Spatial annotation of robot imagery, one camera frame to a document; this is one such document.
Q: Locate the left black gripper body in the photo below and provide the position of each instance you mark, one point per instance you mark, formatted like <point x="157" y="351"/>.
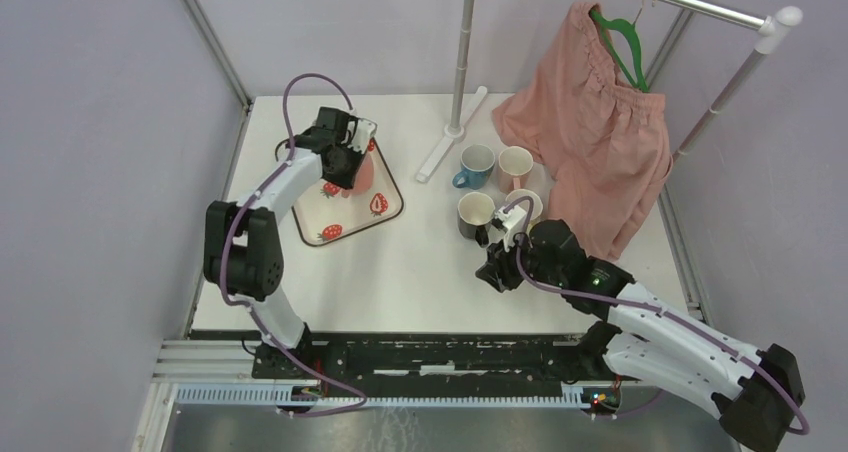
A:
<point x="349" y="161"/>

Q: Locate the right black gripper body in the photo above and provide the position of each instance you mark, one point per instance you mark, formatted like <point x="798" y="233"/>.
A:
<point x="553" y="276"/>

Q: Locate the yellow mug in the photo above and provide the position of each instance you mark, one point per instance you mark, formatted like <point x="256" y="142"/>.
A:
<point x="530" y="201"/>

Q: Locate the salmon pink mug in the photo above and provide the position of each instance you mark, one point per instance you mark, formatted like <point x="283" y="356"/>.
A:
<point x="363" y="179"/>

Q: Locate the black mug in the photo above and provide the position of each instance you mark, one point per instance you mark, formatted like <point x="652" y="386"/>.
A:
<point x="475" y="211"/>

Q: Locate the light pink mug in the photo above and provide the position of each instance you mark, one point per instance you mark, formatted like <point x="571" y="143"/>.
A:
<point x="514" y="165"/>

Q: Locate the blue mug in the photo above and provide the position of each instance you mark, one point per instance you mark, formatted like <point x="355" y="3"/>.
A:
<point x="476" y="165"/>

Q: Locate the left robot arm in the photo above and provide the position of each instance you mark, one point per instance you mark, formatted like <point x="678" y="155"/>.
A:
<point x="242" y="248"/>

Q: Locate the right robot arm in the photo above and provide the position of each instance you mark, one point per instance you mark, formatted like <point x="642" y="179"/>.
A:
<point x="755" y="394"/>

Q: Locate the strawberry pattern tray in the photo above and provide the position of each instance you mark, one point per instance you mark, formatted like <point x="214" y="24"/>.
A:
<point x="322" y="216"/>

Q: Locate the pink shorts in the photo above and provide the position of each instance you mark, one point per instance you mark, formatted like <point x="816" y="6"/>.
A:
<point x="604" y="142"/>

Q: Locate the metal clothes rack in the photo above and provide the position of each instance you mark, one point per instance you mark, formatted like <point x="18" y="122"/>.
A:
<point x="772" y="30"/>

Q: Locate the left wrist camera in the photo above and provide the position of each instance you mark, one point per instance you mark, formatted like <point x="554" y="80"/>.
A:
<point x="362" y="132"/>

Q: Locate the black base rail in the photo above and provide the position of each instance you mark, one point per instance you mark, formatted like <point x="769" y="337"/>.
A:
<point x="435" y="366"/>

